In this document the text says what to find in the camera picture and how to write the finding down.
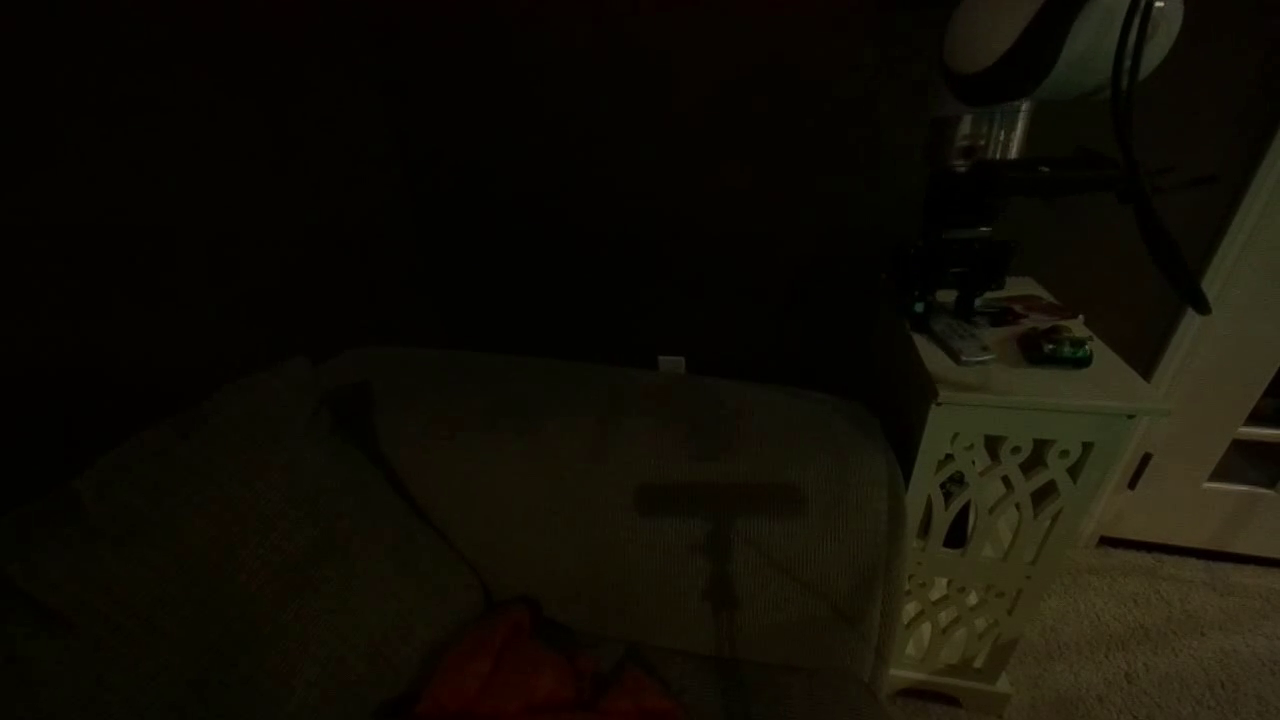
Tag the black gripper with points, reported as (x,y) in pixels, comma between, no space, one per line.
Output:
(980,175)

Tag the grey remote control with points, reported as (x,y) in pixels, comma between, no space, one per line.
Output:
(960,340)

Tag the grey fabric sofa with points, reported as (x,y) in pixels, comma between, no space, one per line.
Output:
(441,534)

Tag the red and black packet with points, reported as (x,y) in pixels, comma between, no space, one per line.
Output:
(1022,307)

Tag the items on side table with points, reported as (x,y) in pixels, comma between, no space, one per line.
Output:
(1057,346)

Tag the white lattice side table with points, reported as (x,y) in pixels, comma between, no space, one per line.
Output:
(1022,522)

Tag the white cabinet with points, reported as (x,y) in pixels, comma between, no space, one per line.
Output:
(1222,400)

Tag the red cloth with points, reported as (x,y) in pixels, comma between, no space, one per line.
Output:
(534,665)

